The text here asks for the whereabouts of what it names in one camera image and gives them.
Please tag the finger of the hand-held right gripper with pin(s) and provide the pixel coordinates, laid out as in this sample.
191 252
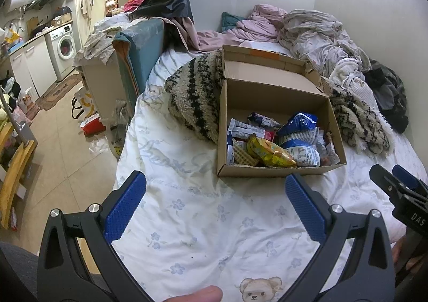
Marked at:
406 174
381 176

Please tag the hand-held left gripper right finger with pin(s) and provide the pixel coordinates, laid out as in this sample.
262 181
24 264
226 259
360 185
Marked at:
306 211

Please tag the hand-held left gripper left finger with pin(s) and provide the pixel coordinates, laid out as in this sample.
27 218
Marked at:
125 208

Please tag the small brown candy packet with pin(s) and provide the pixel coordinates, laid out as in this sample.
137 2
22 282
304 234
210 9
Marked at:
330 141

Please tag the dark blue white wrapper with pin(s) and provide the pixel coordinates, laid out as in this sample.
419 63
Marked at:
262 118

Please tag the red white snack bar packet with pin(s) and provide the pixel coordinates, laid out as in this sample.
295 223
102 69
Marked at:
244 128

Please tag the brown cardboard box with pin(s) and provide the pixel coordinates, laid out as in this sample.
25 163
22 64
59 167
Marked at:
274 94

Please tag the person's left hand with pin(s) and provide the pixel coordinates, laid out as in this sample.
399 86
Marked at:
197 295

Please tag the white plastic bag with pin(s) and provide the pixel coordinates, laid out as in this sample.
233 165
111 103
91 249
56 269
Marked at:
98 146

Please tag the white floral bear bed sheet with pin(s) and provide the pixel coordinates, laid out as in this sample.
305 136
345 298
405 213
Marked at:
200 215

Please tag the clear plastic bag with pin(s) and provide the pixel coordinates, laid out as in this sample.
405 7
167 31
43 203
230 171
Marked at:
118 128

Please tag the dark clothes pile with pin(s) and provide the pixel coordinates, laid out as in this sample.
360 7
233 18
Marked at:
388 94

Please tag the red box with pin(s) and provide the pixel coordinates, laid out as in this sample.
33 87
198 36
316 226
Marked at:
93 124

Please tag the white yellow shopping bag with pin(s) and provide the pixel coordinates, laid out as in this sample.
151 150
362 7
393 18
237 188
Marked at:
85 103

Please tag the yellow wooden chair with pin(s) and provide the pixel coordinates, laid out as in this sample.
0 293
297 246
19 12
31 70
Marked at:
16 168

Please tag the person's grey trouser leg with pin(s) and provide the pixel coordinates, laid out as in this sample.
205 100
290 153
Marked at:
16 265

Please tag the large beige cardboard box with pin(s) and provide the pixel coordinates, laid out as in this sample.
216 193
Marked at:
100 87

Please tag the fuzzy striped cream blanket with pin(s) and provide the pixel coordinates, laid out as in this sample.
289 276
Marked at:
194 94

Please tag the brown patterned floor mat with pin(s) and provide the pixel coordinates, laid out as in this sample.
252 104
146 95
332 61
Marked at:
57 91

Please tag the white crumpled duvet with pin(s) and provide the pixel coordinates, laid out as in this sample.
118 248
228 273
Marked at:
317 31

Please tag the teal folded mattress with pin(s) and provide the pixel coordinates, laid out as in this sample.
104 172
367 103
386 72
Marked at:
143 47

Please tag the patterned cloth pile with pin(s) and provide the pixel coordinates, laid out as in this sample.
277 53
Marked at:
100 44

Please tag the white kitchen cabinet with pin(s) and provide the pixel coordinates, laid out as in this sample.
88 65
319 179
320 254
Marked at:
36 64

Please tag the white washing machine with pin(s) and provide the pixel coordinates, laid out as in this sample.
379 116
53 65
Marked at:
63 47

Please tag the pink crumpled blanket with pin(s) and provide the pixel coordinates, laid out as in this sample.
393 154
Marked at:
257 27

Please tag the red pink clothes pile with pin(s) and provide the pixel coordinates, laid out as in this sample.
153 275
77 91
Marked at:
133 4

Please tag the teal pillow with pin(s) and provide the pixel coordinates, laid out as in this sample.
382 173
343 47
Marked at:
229 21

